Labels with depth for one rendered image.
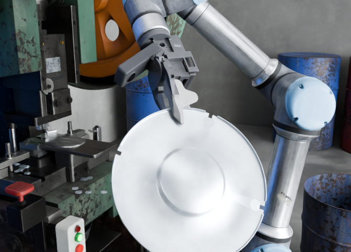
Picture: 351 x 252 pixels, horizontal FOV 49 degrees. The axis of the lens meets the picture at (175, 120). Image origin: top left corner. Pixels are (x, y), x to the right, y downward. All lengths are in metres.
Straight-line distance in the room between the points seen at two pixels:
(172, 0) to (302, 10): 3.58
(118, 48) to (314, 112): 1.01
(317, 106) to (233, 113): 3.76
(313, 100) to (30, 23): 0.87
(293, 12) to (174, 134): 3.77
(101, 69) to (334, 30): 3.06
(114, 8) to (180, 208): 1.19
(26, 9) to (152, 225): 0.86
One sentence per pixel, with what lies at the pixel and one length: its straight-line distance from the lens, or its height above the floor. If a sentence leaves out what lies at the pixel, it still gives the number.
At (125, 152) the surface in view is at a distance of 0.70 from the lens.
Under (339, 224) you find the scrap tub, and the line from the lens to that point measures 1.78.
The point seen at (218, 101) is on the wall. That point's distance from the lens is 4.73.
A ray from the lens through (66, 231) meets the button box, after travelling 1.24.
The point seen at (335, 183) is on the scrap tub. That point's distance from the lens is 2.13.
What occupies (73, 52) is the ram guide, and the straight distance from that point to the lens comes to 1.50.
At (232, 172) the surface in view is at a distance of 0.75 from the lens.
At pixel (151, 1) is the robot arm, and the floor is 1.26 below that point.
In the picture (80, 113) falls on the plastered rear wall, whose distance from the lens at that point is 3.58.
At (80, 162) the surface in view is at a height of 0.71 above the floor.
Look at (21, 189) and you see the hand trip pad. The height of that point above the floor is 0.76.
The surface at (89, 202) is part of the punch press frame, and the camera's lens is 1.48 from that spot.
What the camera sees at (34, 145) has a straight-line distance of 1.51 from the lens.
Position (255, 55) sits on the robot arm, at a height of 1.13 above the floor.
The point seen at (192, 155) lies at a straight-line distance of 0.72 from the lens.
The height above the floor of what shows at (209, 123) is 1.03.
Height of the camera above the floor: 1.23
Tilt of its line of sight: 15 degrees down
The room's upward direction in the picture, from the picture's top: straight up
